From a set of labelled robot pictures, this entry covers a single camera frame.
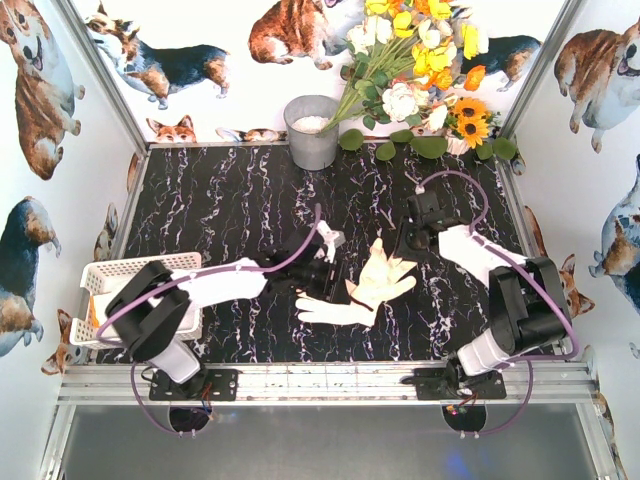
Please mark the aluminium frame post right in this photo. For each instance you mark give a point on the aluminium frame post right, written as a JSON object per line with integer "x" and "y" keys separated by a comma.
{"x": 560, "y": 28}

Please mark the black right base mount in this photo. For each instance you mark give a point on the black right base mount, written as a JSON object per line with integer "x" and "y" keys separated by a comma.
{"x": 450, "y": 382}

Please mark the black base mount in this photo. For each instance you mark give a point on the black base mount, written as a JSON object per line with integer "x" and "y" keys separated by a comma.
{"x": 450, "y": 382}
{"x": 213, "y": 384}

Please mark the white glove orange trim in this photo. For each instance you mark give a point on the white glove orange trim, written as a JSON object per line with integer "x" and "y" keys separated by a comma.
{"x": 98, "y": 304}

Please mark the aluminium frame rail right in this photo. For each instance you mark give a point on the aluminium frame rail right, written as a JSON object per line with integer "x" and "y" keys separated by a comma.
{"x": 525, "y": 250}

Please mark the cream glove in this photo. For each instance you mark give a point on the cream glove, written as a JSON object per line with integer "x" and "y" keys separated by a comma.
{"x": 382, "y": 278}
{"x": 315, "y": 311}

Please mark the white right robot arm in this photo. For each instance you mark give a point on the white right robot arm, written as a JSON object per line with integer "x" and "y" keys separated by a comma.
{"x": 496, "y": 268}

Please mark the green moss stone far left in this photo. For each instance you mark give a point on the green moss stone far left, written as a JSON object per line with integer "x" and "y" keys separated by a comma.
{"x": 351, "y": 140}

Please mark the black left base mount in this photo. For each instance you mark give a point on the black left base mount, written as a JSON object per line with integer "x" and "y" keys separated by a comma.
{"x": 213, "y": 384}

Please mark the sunflower bunch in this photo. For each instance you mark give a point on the sunflower bunch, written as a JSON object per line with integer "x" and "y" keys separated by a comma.
{"x": 471, "y": 120}

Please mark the white plastic storage basket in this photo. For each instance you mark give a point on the white plastic storage basket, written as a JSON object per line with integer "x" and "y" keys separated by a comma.
{"x": 109, "y": 276}

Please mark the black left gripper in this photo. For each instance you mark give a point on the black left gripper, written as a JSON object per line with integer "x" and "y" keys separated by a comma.
{"x": 338, "y": 282}

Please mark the grey metal bucket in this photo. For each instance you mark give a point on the grey metal bucket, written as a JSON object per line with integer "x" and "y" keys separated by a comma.
{"x": 312, "y": 139}

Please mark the large green moss stone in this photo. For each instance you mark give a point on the large green moss stone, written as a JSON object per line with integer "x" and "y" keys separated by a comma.
{"x": 429, "y": 147}

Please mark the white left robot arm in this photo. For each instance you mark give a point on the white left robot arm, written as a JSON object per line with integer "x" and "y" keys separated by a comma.
{"x": 149, "y": 309}

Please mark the aluminium frame post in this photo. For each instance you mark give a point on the aluminium frame post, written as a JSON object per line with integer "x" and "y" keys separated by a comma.
{"x": 560, "y": 28}
{"x": 81, "y": 38}

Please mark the aluminium frame post left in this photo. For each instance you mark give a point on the aluminium frame post left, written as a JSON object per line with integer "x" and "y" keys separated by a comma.
{"x": 81, "y": 38}

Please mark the green moss stone right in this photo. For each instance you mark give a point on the green moss stone right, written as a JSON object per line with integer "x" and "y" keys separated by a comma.
{"x": 504, "y": 148}

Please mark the artificial flower bouquet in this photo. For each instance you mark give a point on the artificial flower bouquet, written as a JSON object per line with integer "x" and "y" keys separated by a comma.
{"x": 404, "y": 56}

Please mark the white sunflower pot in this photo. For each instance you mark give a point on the white sunflower pot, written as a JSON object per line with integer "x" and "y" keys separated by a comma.
{"x": 456, "y": 146}

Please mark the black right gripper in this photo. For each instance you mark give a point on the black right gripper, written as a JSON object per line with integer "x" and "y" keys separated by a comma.
{"x": 409, "y": 239}

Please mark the aluminium front rail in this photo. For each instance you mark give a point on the aluminium front rail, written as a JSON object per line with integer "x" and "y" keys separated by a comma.
{"x": 367, "y": 383}

